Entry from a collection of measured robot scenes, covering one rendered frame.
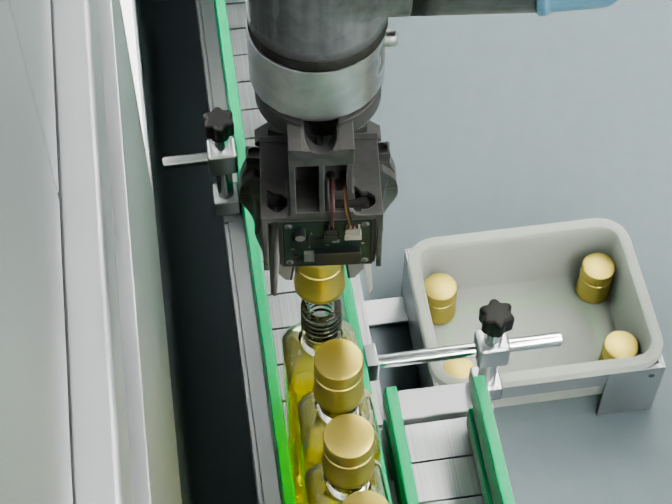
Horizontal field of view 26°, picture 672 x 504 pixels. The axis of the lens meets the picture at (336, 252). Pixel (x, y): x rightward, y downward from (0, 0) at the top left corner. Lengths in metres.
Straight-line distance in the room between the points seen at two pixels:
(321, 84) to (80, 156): 0.14
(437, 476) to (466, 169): 0.46
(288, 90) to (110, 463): 0.22
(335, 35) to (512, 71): 0.98
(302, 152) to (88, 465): 0.21
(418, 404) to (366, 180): 0.47
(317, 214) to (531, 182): 0.80
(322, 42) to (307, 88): 0.04
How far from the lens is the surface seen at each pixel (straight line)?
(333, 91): 0.77
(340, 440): 0.96
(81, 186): 0.79
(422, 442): 1.28
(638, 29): 1.78
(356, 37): 0.75
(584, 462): 1.43
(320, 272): 0.97
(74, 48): 0.85
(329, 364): 0.98
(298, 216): 0.83
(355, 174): 0.85
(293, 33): 0.74
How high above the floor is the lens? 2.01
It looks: 55 degrees down
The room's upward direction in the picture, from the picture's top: straight up
